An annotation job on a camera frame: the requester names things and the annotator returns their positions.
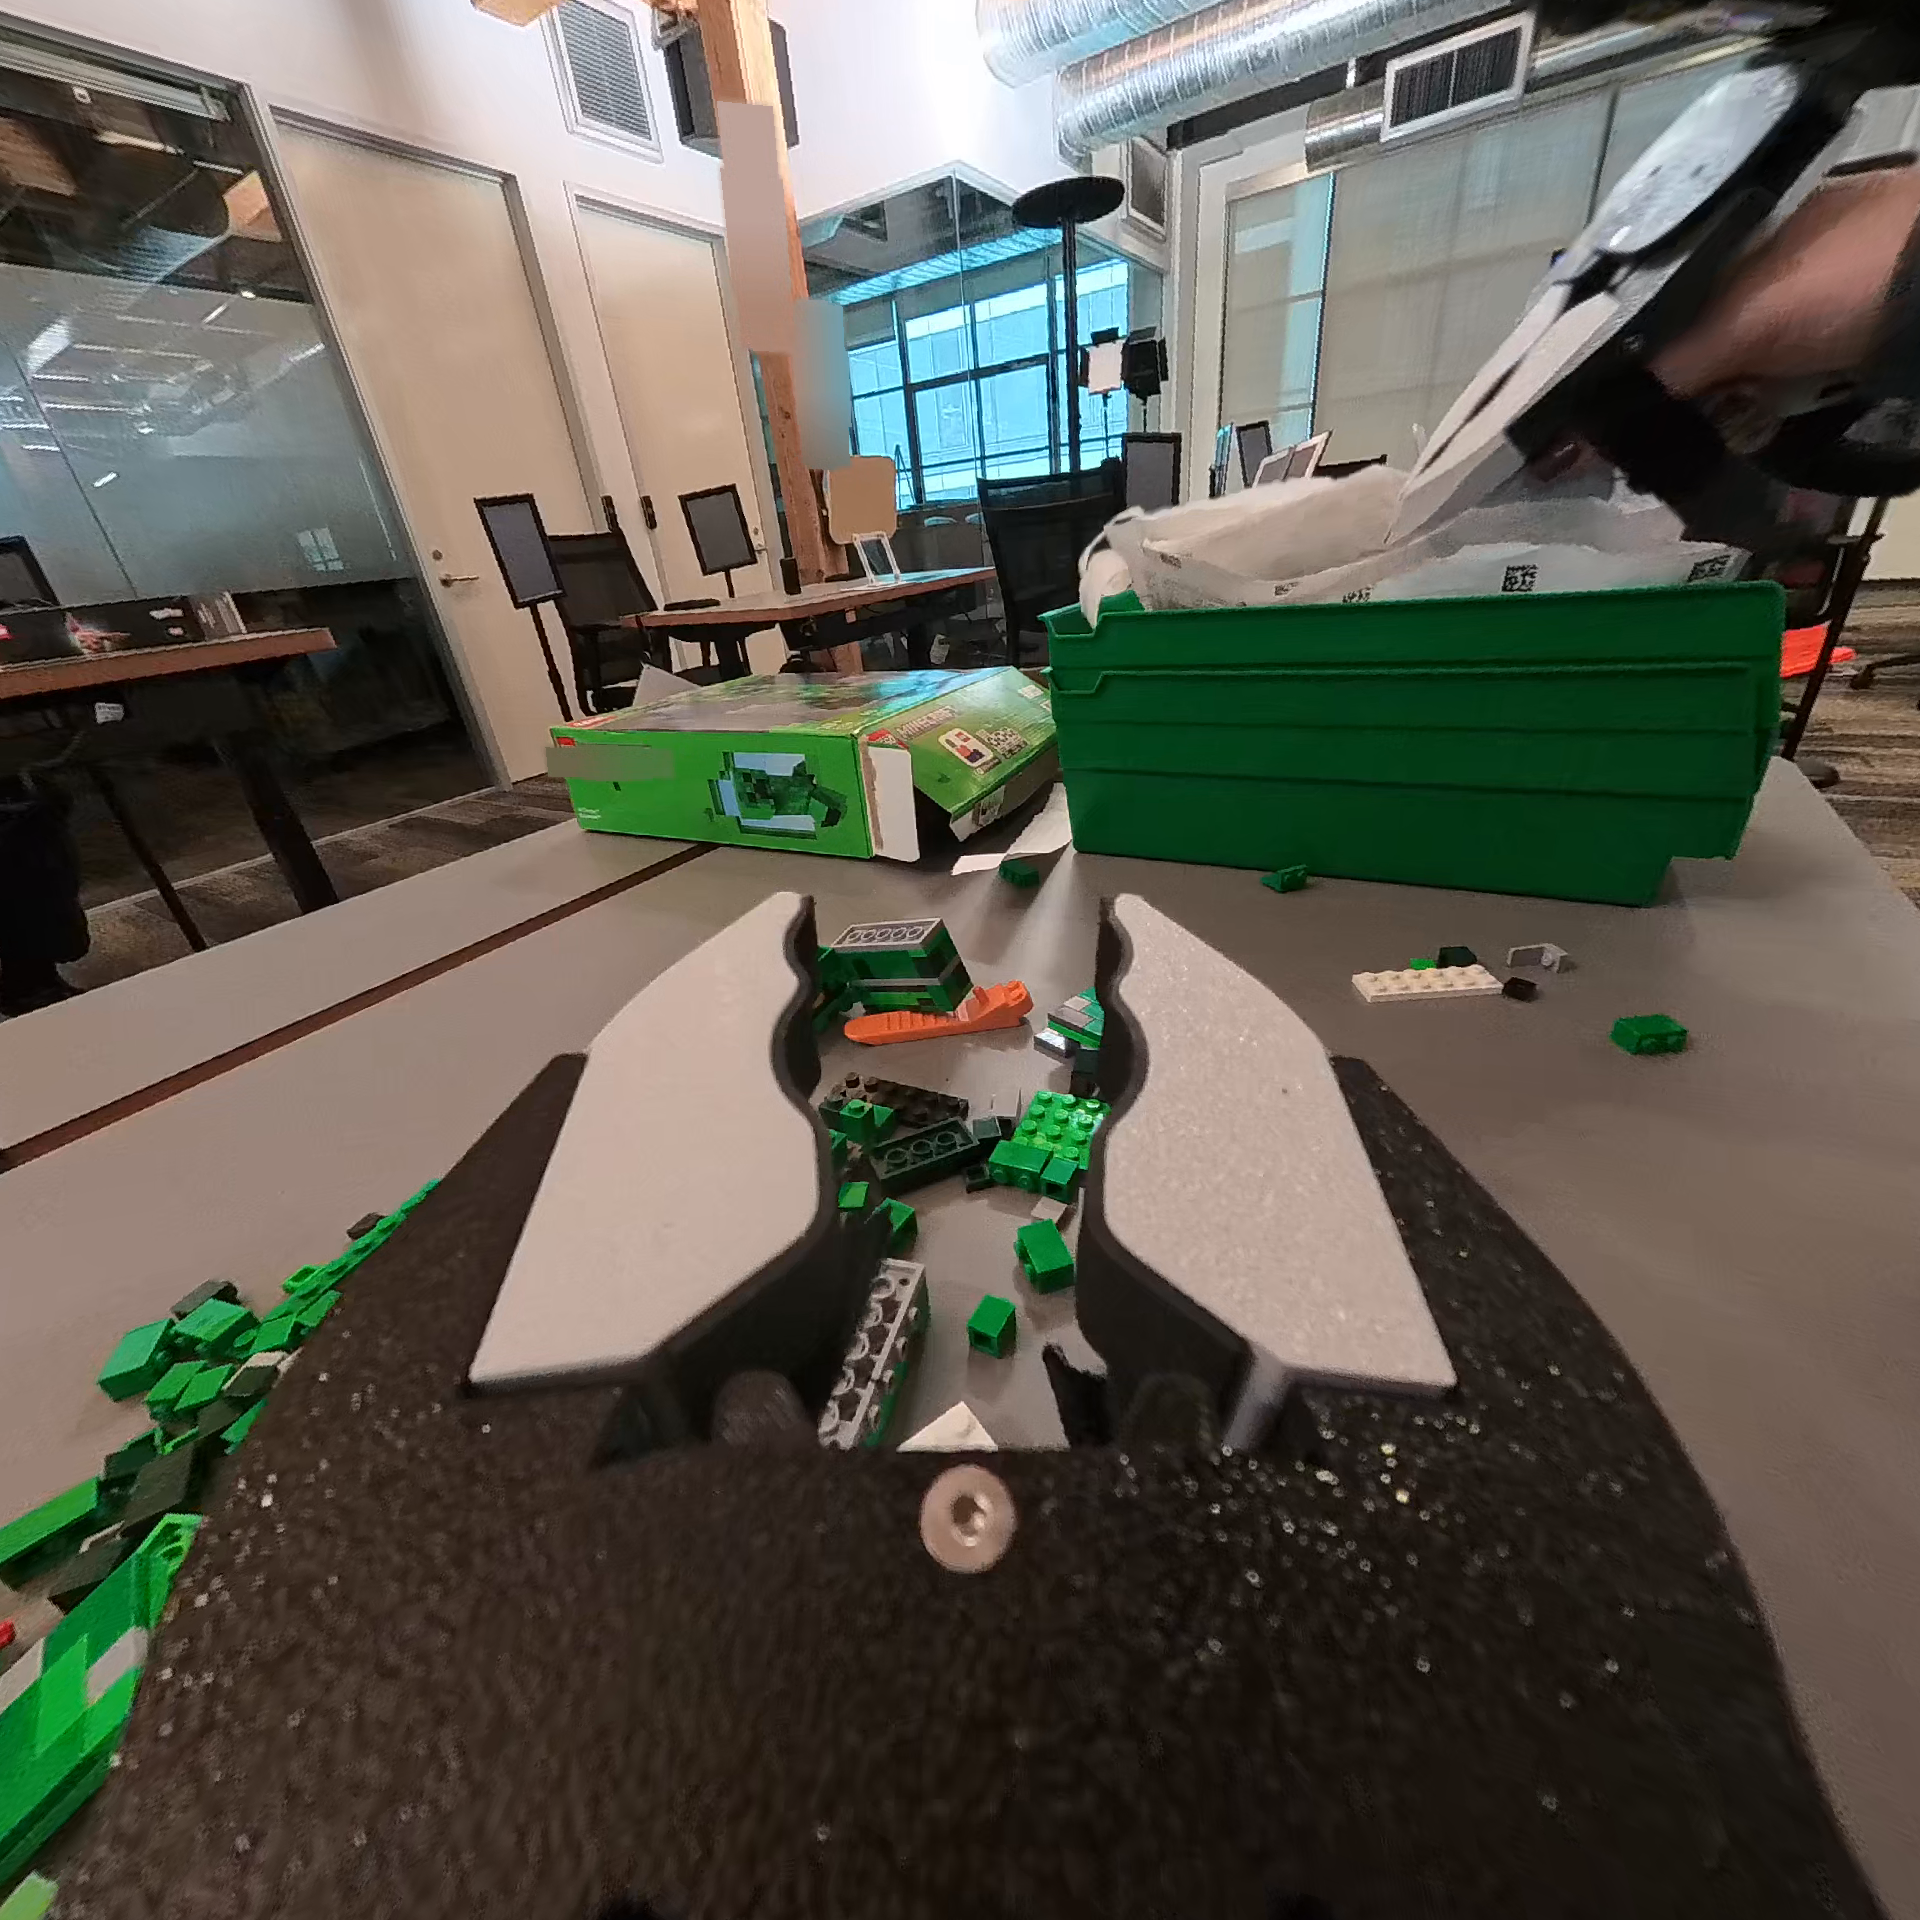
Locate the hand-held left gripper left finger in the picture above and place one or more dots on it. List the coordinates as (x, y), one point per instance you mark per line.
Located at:
(675, 1171)

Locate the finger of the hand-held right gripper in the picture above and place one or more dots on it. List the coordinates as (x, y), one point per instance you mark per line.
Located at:
(1483, 422)

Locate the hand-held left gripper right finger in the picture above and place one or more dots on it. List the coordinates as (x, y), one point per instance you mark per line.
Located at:
(1259, 1185)

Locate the green mosaic brick assembly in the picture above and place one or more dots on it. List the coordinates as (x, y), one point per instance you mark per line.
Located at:
(1076, 1027)

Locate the white packing bag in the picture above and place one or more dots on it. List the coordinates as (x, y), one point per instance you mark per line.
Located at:
(1276, 540)

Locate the green plastic bin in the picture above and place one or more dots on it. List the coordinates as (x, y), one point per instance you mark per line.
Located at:
(1424, 810)

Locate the grey desk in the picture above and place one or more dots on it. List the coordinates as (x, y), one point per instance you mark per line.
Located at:
(1500, 1202)

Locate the wooden office desk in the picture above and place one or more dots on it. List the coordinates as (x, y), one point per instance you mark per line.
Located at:
(150, 662)
(809, 598)

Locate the person's right hand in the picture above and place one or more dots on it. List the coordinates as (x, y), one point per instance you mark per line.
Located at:
(1816, 301)

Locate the green square brick plate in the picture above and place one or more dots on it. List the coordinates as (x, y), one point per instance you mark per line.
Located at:
(1049, 1126)

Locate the dark green brick assembly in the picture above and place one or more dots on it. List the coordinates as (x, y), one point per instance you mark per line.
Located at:
(900, 1148)

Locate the white brick plate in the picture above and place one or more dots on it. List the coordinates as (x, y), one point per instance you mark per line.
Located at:
(1424, 985)

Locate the light grey brick plate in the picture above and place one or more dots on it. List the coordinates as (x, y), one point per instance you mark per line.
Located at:
(878, 1350)

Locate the orange brick separator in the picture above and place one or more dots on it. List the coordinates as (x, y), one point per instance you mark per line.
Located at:
(914, 1027)

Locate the green brick figure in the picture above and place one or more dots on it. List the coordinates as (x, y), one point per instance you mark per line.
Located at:
(900, 975)

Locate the studio light panel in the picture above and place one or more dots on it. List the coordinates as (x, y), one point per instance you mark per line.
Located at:
(1126, 364)

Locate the black office chair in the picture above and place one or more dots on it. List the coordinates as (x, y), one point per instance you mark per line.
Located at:
(600, 599)
(1049, 557)

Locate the black floor lamp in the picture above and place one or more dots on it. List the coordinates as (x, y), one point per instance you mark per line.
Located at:
(1068, 195)

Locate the green toy box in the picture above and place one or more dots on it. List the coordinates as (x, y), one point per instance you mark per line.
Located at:
(900, 722)

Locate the pile of green toy bricks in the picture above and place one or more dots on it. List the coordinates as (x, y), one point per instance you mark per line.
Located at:
(195, 1337)

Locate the black tablet on stand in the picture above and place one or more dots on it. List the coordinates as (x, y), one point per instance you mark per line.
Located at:
(715, 524)
(518, 548)

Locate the wooden pillar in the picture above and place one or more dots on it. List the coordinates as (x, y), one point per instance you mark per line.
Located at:
(772, 428)

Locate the dark toy box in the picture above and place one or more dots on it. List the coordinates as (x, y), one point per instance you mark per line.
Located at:
(150, 623)

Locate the silver air duct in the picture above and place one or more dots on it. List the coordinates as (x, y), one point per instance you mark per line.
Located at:
(1201, 77)

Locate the black wall speaker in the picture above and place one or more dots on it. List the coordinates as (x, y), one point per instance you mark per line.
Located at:
(697, 90)

